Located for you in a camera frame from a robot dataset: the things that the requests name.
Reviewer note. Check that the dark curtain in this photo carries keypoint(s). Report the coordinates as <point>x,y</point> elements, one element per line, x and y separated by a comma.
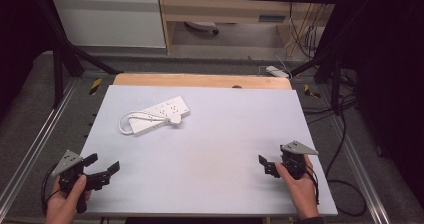
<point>386,67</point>
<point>20,40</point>

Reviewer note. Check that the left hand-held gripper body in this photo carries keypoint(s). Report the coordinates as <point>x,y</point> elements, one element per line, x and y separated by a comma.
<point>68,162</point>

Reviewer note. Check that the black frame stand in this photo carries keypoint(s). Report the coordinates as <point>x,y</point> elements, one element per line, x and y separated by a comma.
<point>68,54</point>
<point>328,67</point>

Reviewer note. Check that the person's right hand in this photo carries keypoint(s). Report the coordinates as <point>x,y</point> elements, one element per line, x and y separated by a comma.
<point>301,192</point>

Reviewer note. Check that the aluminium rail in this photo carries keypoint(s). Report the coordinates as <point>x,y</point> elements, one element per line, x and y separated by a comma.
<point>360,170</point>
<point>36,140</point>

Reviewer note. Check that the wooden table board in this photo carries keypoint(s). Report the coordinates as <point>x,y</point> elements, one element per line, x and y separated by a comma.
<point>200,80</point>

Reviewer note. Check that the small white floor power strip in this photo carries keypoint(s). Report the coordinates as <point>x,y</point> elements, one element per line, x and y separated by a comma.
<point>276,71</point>

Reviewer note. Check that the light wooden desk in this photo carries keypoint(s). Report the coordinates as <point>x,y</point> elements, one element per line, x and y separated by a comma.
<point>226,9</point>

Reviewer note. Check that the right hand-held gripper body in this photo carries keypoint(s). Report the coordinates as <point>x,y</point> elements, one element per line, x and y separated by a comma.
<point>295,147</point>

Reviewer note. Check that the white device under desk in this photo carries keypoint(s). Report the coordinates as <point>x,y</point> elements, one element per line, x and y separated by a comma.
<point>201,26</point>

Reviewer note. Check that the white plug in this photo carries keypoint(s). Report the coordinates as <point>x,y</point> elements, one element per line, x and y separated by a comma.
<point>175,119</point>

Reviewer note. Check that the person's left hand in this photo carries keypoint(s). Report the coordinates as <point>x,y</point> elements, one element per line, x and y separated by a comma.
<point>61,204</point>

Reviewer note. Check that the white cabinet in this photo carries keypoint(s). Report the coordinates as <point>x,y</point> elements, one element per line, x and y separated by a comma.
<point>106,19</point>

